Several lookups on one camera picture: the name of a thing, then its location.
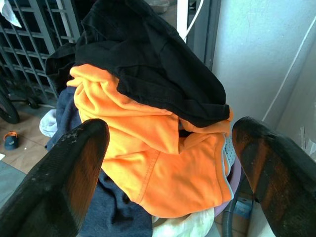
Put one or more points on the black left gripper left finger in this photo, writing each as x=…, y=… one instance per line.
x=49, y=182

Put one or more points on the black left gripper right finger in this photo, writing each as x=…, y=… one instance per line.
x=279, y=177

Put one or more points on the purple laundry basket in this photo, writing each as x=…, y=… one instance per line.
x=233, y=182

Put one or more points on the blue and orange shoe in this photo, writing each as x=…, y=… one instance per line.
x=11, y=144

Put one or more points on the dark blue garment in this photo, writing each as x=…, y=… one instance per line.
x=113, y=209

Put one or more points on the white pipe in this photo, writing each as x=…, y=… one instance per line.
x=287, y=71

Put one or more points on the cream white garment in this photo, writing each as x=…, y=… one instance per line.
x=184, y=225

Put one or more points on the orange shirt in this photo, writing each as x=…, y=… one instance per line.
x=160, y=158

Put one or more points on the grey metal gate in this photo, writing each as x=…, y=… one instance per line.
x=29, y=44

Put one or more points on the black garment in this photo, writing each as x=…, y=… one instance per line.
x=148, y=56

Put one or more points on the white hanging cloth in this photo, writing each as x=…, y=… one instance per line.
x=10, y=11

